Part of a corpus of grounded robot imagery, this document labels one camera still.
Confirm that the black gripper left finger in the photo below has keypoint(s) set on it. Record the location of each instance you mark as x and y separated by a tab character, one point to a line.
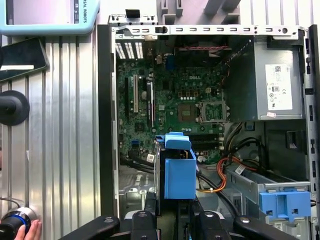
143	225

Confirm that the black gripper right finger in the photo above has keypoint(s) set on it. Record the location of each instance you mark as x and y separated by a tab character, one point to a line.
210	225

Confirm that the hard disk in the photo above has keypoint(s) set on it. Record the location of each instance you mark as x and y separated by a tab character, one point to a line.
180	180

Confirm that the person's hand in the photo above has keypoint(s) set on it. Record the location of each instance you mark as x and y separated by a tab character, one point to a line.
32	231

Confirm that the metal drive cage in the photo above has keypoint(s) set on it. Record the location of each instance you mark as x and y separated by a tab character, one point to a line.
250	178

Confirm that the blue drive cage latch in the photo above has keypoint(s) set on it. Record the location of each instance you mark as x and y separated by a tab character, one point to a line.
277	202

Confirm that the black RAM slot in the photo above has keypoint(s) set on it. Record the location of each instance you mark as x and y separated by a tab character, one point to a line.
207	146
207	137

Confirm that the metal socket cover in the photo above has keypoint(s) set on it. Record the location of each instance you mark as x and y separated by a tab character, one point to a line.
215	102

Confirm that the grey power supply unit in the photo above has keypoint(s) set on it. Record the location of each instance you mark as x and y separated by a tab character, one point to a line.
240	100

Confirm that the black expansion slot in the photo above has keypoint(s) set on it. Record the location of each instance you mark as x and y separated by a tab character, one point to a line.
127	97

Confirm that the white expansion slot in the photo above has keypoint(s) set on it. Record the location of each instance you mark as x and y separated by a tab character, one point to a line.
135	95

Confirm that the black PC case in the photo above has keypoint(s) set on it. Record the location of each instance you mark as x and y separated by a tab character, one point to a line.
105	100

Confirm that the green motherboard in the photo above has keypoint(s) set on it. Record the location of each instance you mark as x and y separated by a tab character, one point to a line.
170	82

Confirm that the black round stand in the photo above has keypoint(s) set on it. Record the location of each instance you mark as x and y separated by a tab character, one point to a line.
15	107

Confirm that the black tablet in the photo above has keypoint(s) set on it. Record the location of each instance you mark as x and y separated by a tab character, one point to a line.
22	55

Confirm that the grey parts rack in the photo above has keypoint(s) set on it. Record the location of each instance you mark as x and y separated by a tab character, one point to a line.
190	12

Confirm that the pale blue teach pendant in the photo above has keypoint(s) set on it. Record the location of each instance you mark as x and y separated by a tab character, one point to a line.
50	30

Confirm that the metal expansion slot bracket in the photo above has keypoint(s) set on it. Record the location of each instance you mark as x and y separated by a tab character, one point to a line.
147	21

